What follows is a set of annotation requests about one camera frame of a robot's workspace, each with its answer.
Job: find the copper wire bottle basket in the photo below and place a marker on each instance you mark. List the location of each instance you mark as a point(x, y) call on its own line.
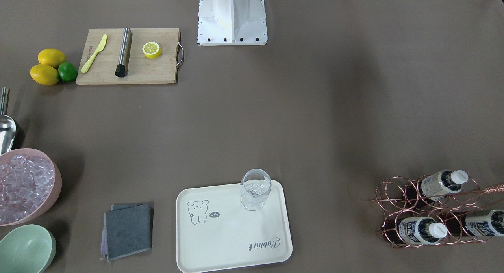
point(398, 197)

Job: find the tea bottle top slot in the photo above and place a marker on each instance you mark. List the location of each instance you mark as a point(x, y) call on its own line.
point(428, 190)

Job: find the clear wine glass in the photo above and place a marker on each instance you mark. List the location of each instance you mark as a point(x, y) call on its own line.
point(256, 186)

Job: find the cream rabbit tray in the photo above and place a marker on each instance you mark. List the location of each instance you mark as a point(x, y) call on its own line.
point(215, 232)

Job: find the steel muddler black tip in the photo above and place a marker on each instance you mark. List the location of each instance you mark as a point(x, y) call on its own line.
point(124, 54)

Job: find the grey folded cloth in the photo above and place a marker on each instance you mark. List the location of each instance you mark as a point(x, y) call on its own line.
point(127, 230)

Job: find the bamboo cutting board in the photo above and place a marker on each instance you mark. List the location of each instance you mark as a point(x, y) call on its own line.
point(141, 70)

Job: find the yellow plastic knife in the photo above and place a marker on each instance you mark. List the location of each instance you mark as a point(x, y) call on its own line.
point(92, 58)

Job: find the green lime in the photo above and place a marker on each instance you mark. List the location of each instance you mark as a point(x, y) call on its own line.
point(67, 72)

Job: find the yellow lemon lower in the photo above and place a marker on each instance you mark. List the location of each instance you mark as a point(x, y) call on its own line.
point(44, 74)

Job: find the yellow lemon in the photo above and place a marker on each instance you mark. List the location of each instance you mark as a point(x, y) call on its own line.
point(44, 74)
point(51, 57)

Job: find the yellow lemon upper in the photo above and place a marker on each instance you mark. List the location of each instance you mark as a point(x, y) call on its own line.
point(51, 57)

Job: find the pink bowl of ice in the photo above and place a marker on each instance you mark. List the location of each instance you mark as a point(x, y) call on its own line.
point(30, 184)

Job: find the steel ice scoop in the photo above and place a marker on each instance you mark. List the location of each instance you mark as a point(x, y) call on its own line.
point(8, 127)

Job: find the mint green bowl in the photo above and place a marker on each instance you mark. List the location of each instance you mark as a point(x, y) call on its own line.
point(27, 249)

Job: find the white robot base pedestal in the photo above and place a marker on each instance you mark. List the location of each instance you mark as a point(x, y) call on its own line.
point(232, 23)

